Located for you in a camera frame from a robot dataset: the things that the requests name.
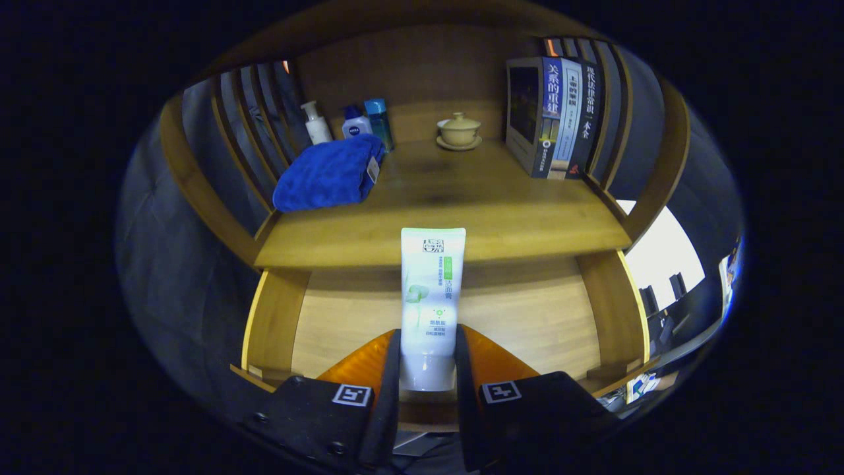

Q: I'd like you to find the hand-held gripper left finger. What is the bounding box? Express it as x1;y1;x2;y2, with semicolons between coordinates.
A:
241;328;402;472

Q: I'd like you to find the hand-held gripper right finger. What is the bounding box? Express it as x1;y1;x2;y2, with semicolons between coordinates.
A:
454;323;620;472

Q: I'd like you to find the wooden drawer with black knob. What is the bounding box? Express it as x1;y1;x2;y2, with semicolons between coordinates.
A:
229;249;660;433

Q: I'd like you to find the white facial cleanser tube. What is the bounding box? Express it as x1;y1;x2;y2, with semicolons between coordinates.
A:
400;228;467;392

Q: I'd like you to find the wooden countertop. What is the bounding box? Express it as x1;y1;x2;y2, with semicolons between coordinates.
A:
254;135;632;271

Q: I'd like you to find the blue folded towel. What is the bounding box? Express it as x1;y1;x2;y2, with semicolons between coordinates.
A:
272;134;386;213

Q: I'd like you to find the white box unit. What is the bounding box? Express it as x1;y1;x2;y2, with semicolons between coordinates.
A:
617;200;706;311

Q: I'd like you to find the black backdrop cloth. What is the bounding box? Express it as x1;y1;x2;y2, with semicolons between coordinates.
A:
117;46;742;410

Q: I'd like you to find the beige lidded teacup with saucer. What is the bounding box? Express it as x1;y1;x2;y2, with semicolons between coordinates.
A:
436;112;483;152

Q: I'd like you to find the white lotion bottle blue cap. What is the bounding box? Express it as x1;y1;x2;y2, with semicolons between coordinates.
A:
342;106;374;139

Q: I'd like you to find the teal bottle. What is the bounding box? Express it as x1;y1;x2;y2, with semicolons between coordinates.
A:
363;98;395;154

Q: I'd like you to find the white pump bottle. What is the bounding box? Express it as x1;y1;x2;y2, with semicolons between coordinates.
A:
301;100;334;146

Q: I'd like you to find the grey spine book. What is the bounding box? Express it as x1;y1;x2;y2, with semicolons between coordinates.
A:
549;58;584;180

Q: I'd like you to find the blue spine book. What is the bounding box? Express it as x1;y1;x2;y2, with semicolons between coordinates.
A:
506;57;562;179

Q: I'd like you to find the black spine book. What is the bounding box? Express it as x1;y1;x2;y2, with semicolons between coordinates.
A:
566;61;606;180

